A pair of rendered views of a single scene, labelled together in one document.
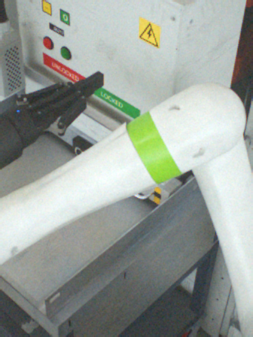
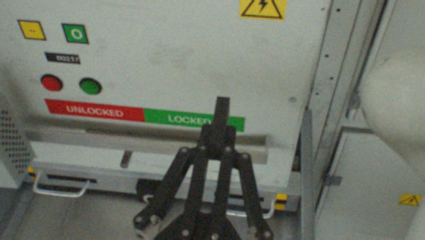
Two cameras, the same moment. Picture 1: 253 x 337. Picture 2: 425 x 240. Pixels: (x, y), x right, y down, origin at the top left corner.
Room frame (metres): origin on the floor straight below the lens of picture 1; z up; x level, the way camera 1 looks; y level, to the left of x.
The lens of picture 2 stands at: (0.74, 0.26, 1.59)
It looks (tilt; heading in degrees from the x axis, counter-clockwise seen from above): 48 degrees down; 327
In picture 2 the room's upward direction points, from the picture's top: straight up
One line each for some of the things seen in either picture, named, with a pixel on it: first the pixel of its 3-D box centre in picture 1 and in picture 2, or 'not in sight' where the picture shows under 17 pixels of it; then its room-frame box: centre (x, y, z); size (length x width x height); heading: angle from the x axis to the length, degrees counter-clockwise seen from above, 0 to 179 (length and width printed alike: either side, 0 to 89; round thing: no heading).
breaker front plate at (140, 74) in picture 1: (87, 63); (138, 87); (1.18, 0.10, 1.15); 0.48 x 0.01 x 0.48; 49
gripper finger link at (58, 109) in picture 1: (59, 108); (221, 198); (0.92, 0.13, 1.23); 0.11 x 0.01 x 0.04; 138
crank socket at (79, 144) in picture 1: (82, 150); (153, 193); (1.16, 0.11, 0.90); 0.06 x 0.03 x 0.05; 49
